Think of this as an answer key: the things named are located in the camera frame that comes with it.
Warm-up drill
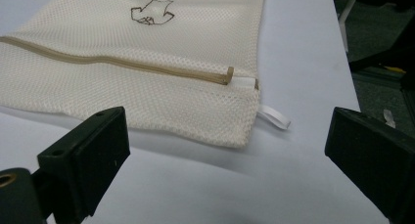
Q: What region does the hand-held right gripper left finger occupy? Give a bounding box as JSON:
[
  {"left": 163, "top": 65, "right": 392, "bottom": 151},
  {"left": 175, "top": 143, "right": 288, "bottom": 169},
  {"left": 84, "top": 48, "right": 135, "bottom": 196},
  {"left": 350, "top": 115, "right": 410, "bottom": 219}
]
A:
[{"left": 30, "top": 106, "right": 131, "bottom": 224}]

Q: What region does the cream mesh laundry bag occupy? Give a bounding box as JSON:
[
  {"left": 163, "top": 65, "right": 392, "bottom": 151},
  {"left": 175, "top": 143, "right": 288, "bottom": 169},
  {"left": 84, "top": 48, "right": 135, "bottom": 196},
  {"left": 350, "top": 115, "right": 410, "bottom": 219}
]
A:
[{"left": 0, "top": 0, "right": 292, "bottom": 150}]

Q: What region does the white metal stand leg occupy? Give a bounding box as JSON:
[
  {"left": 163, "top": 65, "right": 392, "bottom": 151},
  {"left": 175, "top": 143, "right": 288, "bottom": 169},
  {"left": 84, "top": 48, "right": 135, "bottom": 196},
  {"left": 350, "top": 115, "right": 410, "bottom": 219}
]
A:
[{"left": 338, "top": 0, "right": 362, "bottom": 53}]

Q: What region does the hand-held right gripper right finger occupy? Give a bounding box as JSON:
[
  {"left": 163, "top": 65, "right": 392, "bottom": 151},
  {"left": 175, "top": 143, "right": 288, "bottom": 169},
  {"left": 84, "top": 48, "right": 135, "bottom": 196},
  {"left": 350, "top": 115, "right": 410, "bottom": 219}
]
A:
[{"left": 324, "top": 107, "right": 415, "bottom": 224}]

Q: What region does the white paper scrap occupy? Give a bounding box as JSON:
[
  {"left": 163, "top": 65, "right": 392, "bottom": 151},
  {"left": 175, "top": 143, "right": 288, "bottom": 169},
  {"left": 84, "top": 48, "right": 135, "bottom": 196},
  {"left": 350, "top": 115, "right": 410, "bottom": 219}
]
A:
[{"left": 383, "top": 108, "right": 397, "bottom": 129}]

